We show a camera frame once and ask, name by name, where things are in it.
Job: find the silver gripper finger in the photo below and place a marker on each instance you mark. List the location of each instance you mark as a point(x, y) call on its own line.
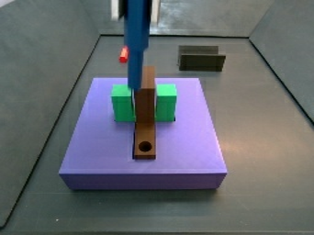
point(155, 6)
point(117, 8)

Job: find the blue peg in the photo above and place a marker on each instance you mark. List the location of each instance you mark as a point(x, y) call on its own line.
point(136, 39)

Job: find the black angle fixture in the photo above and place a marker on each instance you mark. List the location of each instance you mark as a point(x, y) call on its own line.
point(199, 58)

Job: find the red peg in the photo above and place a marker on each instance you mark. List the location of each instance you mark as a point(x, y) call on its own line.
point(123, 55)

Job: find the right green block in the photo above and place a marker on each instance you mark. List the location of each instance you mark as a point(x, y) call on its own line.
point(165, 102)

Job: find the green block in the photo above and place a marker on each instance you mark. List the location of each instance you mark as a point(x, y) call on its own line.
point(165, 102)
point(121, 103)

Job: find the left green block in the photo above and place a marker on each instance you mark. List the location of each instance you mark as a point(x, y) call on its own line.
point(121, 103)

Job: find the brown L-shaped hole piece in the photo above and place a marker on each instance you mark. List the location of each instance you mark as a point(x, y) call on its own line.
point(144, 138)

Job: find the purple base block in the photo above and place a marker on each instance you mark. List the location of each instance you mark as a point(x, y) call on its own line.
point(188, 161)

